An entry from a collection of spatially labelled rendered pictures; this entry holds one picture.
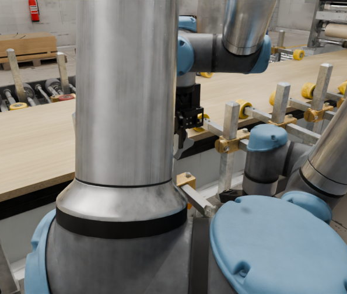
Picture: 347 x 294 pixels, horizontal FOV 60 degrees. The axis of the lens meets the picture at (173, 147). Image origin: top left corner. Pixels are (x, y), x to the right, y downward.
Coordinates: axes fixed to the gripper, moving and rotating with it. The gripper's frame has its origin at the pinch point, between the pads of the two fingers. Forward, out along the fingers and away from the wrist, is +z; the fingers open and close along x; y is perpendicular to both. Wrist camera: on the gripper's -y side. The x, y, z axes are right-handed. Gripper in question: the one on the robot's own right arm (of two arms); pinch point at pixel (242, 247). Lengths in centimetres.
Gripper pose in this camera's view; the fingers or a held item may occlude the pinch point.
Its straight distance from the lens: 85.9
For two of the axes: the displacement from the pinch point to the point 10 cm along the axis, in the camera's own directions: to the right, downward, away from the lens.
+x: 8.4, -2.6, 4.8
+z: 0.0, 8.8, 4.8
